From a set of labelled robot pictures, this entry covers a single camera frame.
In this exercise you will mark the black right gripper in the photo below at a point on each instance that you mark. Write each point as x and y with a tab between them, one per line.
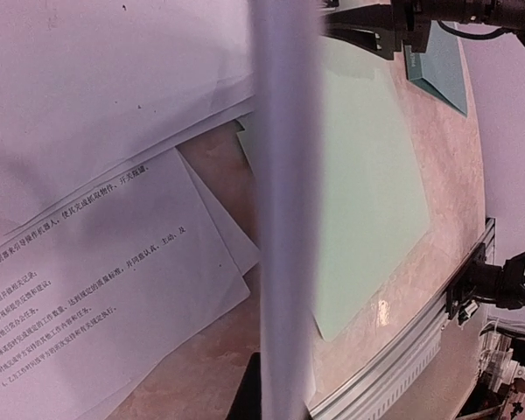
374	30

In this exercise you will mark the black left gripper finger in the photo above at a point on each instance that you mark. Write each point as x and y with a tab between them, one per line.
247	403

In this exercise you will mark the printed paper sheet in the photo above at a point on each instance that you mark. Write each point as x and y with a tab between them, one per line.
287	168
84	85

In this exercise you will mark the light green clipboard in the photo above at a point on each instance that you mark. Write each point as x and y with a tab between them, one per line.
372	206

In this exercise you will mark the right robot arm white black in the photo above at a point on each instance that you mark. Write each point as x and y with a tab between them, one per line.
508	16

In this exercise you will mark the dark teal folder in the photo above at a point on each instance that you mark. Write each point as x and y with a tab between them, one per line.
439	70

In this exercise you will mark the left lower paper sheets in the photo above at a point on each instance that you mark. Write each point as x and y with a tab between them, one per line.
104	288

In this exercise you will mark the front aluminium rail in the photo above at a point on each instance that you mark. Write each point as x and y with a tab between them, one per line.
402	356

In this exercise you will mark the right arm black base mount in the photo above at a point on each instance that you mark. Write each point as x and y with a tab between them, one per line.
477	282

